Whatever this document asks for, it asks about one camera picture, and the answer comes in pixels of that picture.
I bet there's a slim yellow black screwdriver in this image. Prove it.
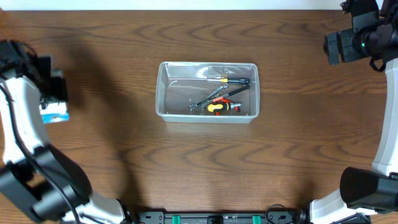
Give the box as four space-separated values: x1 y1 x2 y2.
205 77 250 85

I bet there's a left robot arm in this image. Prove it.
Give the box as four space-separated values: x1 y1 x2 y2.
1 40 132 223

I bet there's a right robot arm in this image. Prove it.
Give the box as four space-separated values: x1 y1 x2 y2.
296 1 397 223

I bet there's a small claw hammer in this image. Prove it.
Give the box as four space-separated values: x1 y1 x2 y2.
200 85 250 109

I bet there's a stubby yellow black screwdriver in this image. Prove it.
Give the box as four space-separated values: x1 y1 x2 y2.
207 102 242 113

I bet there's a small silver wrench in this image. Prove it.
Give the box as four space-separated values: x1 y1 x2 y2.
188 83 229 111

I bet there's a clear plastic container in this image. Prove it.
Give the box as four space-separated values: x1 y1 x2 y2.
155 62 260 123

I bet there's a blue white screwdriver box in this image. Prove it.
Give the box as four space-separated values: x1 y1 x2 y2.
39 102 70 124

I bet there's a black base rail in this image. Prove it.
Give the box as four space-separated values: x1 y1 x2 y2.
133 204 312 224

